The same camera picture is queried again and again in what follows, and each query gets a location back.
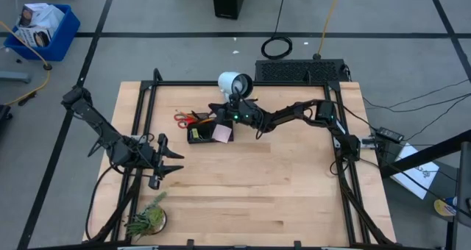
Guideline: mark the white printed package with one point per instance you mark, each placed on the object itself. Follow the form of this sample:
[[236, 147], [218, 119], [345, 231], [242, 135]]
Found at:
[[46, 16], [31, 36]]

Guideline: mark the black computer tower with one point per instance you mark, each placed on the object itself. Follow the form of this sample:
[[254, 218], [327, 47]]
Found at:
[[230, 1]]

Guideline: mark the round yellow blue object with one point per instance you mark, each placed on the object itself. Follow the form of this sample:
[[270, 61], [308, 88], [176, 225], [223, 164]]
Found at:
[[443, 207]]

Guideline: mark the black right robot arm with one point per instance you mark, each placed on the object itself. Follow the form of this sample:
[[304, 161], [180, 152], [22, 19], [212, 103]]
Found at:
[[294, 110]]

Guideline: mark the black mesh desk organizer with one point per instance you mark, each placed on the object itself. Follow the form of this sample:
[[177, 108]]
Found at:
[[206, 136]]

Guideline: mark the black upright post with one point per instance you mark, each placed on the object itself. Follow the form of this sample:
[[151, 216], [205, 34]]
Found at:
[[463, 191]]

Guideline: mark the pink sticky note pad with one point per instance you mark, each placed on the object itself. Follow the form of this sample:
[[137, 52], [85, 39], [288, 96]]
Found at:
[[222, 133]]

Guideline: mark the black binder clip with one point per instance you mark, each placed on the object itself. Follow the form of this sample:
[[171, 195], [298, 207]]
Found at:
[[203, 136]]

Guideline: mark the blue plastic bin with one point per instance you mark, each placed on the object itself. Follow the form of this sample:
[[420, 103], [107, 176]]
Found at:
[[62, 44]]

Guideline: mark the black aluminium cell frame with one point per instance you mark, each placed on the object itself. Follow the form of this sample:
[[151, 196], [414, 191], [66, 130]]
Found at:
[[184, 83]]

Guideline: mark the grey table foot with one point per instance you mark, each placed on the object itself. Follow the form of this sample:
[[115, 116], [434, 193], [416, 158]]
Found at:
[[14, 77]]

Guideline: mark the black power adapter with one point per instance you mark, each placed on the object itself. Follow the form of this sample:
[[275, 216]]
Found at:
[[389, 134]]

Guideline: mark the small yellow tag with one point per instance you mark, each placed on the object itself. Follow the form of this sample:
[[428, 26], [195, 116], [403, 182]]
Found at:
[[195, 133]]

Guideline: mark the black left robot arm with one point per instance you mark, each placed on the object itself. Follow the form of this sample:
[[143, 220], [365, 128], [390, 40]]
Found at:
[[99, 125]]

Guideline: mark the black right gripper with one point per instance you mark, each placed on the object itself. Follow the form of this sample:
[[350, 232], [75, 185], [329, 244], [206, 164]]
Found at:
[[246, 114]]

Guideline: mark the white printed paper sheet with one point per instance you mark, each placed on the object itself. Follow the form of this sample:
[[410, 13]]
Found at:
[[416, 176]]

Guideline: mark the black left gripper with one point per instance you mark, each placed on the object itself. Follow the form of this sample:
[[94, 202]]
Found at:
[[152, 158]]

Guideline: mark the black grille computer case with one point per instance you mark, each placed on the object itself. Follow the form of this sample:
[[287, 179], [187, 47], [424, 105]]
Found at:
[[294, 70]]

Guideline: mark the potted succulent plant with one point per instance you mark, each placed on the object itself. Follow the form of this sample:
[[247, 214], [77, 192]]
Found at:
[[149, 218]]

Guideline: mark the silver aluminium bracket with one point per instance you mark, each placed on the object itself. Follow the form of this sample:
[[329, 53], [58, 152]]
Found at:
[[138, 248], [336, 248]]

